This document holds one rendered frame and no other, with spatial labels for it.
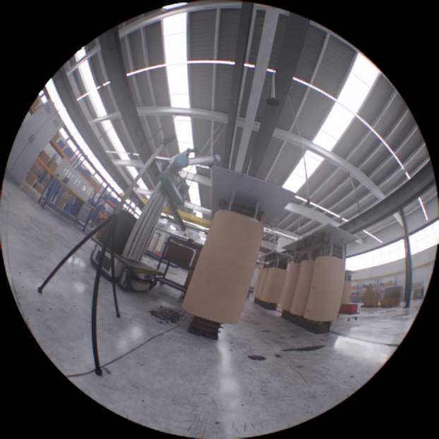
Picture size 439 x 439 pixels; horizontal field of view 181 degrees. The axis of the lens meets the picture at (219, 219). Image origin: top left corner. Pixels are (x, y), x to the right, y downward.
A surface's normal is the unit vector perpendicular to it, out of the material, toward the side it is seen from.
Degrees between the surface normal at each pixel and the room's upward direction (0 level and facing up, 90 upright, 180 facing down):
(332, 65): 174
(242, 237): 90
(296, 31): 180
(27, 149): 90
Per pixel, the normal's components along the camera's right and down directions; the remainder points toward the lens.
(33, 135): 0.95, 0.30
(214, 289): 0.06, -0.38
